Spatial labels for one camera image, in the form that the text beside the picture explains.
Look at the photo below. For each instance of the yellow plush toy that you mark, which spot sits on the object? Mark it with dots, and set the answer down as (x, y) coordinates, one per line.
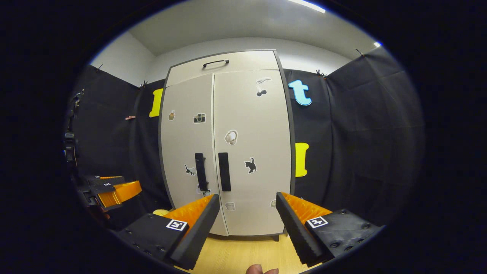
(161, 212)

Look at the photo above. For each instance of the white cabinet drawer front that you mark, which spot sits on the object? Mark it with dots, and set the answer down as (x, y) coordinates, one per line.
(247, 62)

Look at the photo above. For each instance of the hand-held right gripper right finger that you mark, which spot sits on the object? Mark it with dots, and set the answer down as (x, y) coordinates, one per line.
(298, 232)

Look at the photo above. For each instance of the black backdrop cloth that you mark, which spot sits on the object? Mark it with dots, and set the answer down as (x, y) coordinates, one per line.
(361, 133)

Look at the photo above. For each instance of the white cabinet door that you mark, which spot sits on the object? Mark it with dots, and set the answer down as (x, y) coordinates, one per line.
(262, 125)
(182, 140)

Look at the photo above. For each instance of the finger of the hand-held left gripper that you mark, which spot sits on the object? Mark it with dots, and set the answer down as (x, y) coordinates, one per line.
(120, 193)
(108, 181)

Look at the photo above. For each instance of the long ceiling light strip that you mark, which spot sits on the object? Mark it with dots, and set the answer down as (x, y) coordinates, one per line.
(306, 5)

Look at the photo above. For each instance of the white shoe cabinet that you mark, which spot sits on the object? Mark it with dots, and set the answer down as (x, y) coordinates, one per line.
(251, 114)

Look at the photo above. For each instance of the black cloth clip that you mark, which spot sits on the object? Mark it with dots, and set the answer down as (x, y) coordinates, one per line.
(320, 73)
(359, 51)
(99, 68)
(144, 84)

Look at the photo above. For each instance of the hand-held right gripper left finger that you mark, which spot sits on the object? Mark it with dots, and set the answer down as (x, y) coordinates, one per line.
(196, 232)

